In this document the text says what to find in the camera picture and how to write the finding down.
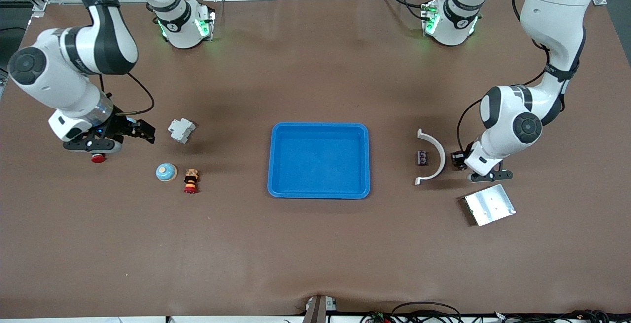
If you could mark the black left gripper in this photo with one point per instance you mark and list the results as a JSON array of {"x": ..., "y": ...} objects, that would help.
[{"x": 458, "y": 159}]

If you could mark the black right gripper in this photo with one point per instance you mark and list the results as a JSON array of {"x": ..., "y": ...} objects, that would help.
[{"x": 120, "y": 126}]

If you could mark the small dark terminal block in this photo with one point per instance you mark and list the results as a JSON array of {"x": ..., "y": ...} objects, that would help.
[{"x": 422, "y": 158}]

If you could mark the light blue desk bell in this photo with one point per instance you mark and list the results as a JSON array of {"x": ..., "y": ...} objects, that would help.
[{"x": 166, "y": 172}]

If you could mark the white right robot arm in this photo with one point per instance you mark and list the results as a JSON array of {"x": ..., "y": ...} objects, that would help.
[{"x": 49, "y": 81}]

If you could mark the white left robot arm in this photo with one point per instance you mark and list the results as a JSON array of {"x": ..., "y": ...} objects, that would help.
[{"x": 552, "y": 12}]

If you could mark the blue plastic tray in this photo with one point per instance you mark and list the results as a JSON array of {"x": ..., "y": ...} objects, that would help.
[{"x": 315, "y": 180}]

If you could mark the white circuit breaker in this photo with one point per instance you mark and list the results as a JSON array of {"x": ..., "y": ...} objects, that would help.
[{"x": 180, "y": 129}]

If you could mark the red mushroom push button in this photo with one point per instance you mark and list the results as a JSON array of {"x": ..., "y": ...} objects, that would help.
[{"x": 98, "y": 158}]

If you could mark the silver metal plate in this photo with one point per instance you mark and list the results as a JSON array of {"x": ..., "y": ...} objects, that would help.
[{"x": 490, "y": 204}]

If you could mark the red orange emergency stop button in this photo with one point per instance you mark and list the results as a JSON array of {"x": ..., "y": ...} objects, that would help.
[{"x": 191, "y": 180}]

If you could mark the brown table mat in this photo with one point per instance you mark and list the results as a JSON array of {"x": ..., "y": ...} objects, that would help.
[{"x": 315, "y": 254}]

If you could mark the white curved plastic bracket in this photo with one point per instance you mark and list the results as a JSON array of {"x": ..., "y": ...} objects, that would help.
[{"x": 442, "y": 159}]

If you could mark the grey table clamp bracket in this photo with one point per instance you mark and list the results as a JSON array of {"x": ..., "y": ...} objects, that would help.
[{"x": 318, "y": 310}]

